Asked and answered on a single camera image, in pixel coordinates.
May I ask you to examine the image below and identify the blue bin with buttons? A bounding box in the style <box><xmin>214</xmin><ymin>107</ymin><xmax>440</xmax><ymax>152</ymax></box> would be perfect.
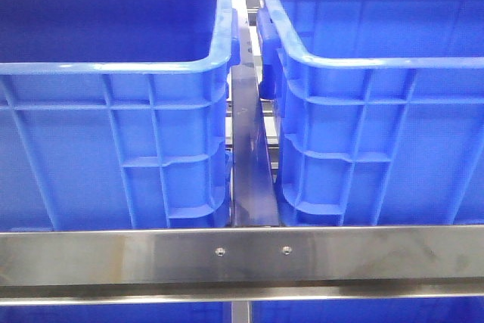
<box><xmin>257</xmin><ymin>0</ymin><xmax>483</xmax><ymax>226</ymax></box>

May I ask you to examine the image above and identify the steel shelf divider bar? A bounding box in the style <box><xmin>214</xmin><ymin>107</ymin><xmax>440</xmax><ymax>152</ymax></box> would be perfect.
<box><xmin>231</xmin><ymin>13</ymin><xmax>280</xmax><ymax>227</ymax></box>

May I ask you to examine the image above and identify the blue empty bin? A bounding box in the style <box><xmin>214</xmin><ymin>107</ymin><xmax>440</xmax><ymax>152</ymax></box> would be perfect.
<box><xmin>1</xmin><ymin>0</ymin><xmax>240</xmax><ymax>232</ymax></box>

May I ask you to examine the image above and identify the blue bin lower left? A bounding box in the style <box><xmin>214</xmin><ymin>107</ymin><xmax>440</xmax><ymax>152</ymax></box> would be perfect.
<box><xmin>1</xmin><ymin>303</ymin><xmax>230</xmax><ymax>322</ymax></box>

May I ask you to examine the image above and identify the blue bin lower right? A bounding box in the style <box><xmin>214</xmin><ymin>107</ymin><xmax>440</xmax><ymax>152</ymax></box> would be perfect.
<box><xmin>252</xmin><ymin>297</ymin><xmax>483</xmax><ymax>322</ymax></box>

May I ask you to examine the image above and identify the steel front shelf rail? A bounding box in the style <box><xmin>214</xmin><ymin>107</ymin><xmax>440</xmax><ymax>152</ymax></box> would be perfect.
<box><xmin>1</xmin><ymin>225</ymin><xmax>483</xmax><ymax>306</ymax></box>

